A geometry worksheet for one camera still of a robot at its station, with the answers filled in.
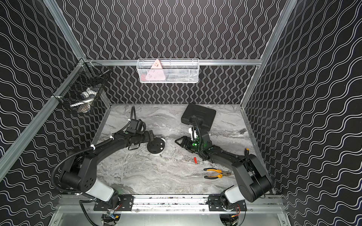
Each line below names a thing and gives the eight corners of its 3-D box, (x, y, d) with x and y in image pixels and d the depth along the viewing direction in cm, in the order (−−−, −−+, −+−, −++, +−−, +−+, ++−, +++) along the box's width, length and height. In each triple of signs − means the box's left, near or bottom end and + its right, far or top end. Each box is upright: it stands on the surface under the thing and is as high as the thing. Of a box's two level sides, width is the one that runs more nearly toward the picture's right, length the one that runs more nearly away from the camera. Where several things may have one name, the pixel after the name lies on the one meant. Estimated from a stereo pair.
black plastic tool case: (180, 123, 110) (180, 118, 105) (188, 106, 122) (189, 100, 117) (212, 132, 105) (214, 127, 100) (217, 113, 117) (219, 108, 112)
